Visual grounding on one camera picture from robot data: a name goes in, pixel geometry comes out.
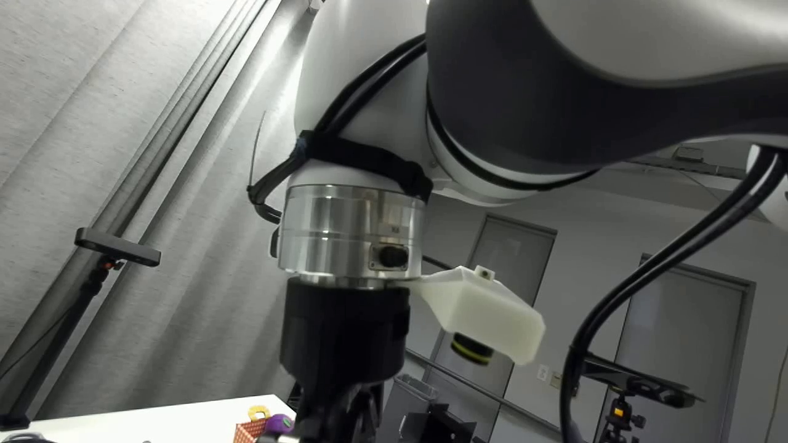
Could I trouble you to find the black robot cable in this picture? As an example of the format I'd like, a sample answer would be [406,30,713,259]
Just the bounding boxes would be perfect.
[560,144,788,443]

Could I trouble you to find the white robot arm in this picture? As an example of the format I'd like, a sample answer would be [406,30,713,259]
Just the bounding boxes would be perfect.
[262,0,788,443]

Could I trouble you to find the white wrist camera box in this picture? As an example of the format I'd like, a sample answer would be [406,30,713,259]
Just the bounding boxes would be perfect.
[406,265,546,367]

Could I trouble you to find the black camera on stand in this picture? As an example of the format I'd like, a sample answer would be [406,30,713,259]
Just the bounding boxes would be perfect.
[0,227,159,431]

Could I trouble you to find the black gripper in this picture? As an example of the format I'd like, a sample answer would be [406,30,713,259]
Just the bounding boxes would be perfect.
[281,278,412,443]

